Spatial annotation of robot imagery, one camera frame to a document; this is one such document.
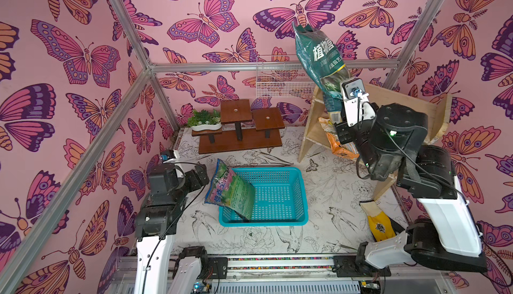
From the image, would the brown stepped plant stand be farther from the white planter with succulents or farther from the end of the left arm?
the end of the left arm

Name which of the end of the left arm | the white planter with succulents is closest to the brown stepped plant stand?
the white planter with succulents

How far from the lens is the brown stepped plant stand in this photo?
99 centimetres
